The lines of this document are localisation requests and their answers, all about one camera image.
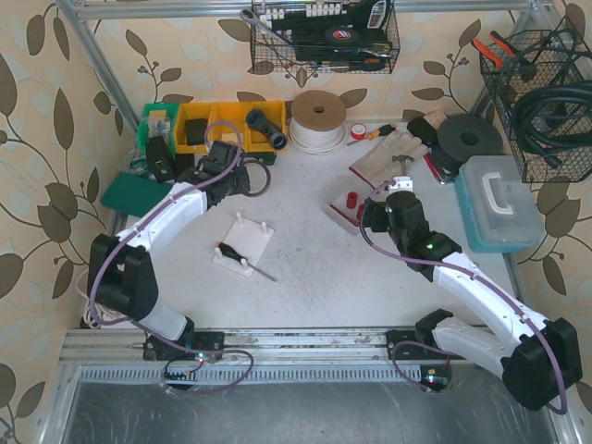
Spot white peg base plate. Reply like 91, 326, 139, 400
212, 212, 275, 278

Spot large black orange screwdriver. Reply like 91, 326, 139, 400
217, 242, 277, 282

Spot large red spring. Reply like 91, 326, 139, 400
331, 206, 359, 227

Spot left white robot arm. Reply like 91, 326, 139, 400
87, 141, 250, 360

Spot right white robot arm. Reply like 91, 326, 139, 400
360, 191, 583, 415

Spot short red spring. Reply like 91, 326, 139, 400
346, 191, 359, 209
356, 203, 364, 220

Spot clear plastic spring tray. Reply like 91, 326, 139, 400
323, 190, 364, 236

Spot brown tape roll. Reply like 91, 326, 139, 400
243, 159, 271, 197

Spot yellow storage bin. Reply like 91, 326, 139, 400
208, 102, 253, 153
173, 103, 214, 154
245, 101, 288, 153

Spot black box in bin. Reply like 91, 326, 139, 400
184, 118, 208, 146

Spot green clamp tool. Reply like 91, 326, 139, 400
248, 152, 277, 167

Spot grey pipe fitting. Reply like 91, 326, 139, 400
245, 108, 288, 151

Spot white work glove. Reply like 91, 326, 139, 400
349, 130, 428, 187

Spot black battery charger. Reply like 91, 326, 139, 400
145, 136, 175, 182

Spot small claw hammer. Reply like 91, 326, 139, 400
392, 154, 414, 177

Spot green storage bin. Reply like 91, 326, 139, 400
136, 104, 179, 154

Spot red white tape roll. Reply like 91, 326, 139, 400
351, 123, 366, 141

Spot yellow black bit driver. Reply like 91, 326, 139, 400
347, 123, 397, 146

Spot green plastic case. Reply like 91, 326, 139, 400
101, 172, 172, 218

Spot black disc spool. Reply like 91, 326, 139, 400
432, 114, 503, 173

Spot teal clear toolbox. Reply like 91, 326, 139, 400
454, 155, 545, 253

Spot chrome wrench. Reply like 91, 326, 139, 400
240, 9, 292, 46

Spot black electrical tape roll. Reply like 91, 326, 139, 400
323, 26, 360, 47

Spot white cable spool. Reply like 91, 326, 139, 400
289, 90, 347, 156

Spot back wire basket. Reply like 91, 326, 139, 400
240, 1, 400, 78

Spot wire basket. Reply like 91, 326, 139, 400
240, 1, 400, 78
479, 28, 591, 183

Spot orange handled pliers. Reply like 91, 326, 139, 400
471, 31, 517, 69

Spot black coiled hose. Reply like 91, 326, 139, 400
512, 29, 592, 156

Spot right wire basket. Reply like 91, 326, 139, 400
479, 28, 591, 183

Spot aluminium rail base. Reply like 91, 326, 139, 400
59, 326, 524, 386

